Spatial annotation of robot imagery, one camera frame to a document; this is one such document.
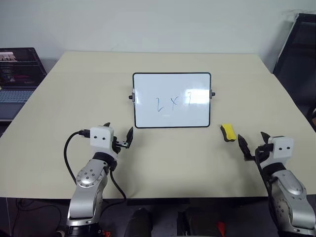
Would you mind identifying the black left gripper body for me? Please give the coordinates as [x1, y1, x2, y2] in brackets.
[112, 135, 126, 152]

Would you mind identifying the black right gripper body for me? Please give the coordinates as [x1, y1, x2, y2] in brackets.
[255, 143, 274, 160]

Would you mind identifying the yellow and black eraser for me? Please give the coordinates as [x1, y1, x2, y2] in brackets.
[220, 123, 237, 143]

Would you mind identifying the dark rounded shape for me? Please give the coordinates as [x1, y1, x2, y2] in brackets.
[123, 208, 153, 237]

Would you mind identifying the open dark laptop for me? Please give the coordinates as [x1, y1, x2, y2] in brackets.
[0, 47, 47, 121]

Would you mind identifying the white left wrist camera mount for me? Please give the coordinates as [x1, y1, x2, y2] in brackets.
[89, 126, 118, 158]

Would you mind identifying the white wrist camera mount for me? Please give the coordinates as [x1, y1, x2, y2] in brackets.
[89, 126, 118, 158]
[268, 135, 295, 165]

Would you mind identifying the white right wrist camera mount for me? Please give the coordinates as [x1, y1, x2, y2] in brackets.
[268, 135, 295, 165]

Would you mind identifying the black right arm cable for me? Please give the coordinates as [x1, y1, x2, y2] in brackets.
[255, 148, 275, 198]

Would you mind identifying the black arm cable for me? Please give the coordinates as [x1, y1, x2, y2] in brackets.
[255, 148, 275, 198]
[63, 128, 128, 201]

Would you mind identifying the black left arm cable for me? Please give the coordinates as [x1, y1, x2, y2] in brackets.
[63, 128, 128, 201]

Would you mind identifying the white whiteboard with black frame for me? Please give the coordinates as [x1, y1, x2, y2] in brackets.
[128, 72, 216, 129]

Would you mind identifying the thin black floor cable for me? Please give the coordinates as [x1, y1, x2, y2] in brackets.
[14, 198, 65, 237]

